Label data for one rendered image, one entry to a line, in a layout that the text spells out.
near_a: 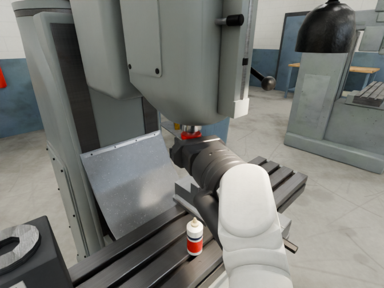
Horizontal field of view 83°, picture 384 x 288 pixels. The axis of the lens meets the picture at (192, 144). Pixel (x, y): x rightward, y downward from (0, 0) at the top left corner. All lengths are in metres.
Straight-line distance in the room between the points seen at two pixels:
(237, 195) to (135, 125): 0.63
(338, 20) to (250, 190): 0.24
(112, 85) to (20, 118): 4.22
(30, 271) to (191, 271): 0.33
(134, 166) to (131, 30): 0.53
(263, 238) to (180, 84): 0.24
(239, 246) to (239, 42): 0.27
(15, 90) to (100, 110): 3.85
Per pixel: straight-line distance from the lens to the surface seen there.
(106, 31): 0.48
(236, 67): 0.36
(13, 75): 4.56
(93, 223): 0.98
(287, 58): 7.48
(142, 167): 0.85
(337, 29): 0.36
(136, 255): 0.64
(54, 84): 0.77
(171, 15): 0.35
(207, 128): 2.74
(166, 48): 0.36
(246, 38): 0.37
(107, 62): 0.49
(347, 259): 2.14
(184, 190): 0.71
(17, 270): 0.45
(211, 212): 0.32
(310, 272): 1.93
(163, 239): 0.66
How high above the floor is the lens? 1.46
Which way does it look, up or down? 26 degrees down
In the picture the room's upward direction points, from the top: straight up
